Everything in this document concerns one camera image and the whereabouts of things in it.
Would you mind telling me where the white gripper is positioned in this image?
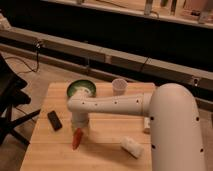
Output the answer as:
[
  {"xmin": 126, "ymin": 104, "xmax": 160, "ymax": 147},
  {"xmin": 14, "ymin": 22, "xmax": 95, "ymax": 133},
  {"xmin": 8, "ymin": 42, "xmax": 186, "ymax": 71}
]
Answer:
[{"xmin": 71, "ymin": 115, "xmax": 89, "ymax": 132}]

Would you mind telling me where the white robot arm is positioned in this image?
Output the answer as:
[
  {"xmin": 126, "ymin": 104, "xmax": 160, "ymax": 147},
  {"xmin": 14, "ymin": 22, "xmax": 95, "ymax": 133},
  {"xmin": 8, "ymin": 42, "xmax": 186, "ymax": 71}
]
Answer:
[{"xmin": 67, "ymin": 80, "xmax": 206, "ymax": 171}]

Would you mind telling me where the green ceramic bowl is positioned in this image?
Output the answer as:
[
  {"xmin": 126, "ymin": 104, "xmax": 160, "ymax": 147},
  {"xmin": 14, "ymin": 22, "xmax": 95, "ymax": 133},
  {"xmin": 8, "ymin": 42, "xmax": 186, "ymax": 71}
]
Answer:
[{"xmin": 66, "ymin": 79, "xmax": 96, "ymax": 97}]

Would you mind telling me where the black rectangular remote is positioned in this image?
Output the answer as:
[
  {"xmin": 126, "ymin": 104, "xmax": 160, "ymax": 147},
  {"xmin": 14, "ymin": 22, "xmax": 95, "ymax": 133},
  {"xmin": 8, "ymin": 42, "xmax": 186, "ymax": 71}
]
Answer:
[{"xmin": 47, "ymin": 111, "xmax": 62, "ymax": 131}]

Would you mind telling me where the white sponge block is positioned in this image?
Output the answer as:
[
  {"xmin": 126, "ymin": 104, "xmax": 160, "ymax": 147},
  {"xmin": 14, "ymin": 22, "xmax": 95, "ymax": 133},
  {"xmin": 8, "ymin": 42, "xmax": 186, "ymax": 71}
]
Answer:
[{"xmin": 121, "ymin": 137, "xmax": 143, "ymax": 158}]

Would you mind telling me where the white tube with cap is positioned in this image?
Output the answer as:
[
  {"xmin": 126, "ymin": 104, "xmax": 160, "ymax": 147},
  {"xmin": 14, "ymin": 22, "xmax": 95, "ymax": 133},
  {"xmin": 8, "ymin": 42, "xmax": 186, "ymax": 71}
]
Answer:
[{"xmin": 143, "ymin": 117, "xmax": 150, "ymax": 134}]

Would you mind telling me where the black office chair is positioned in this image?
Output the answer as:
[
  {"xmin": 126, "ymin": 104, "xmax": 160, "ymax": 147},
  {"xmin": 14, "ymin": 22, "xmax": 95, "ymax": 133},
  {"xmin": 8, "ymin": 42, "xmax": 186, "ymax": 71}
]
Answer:
[{"xmin": 0, "ymin": 54, "xmax": 40, "ymax": 145}]

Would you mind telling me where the black floor cable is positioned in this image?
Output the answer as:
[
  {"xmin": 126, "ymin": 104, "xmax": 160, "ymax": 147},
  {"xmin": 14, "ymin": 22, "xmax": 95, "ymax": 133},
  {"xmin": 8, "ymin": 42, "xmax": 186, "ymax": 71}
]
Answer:
[{"xmin": 3, "ymin": 49, "xmax": 41, "ymax": 76}]

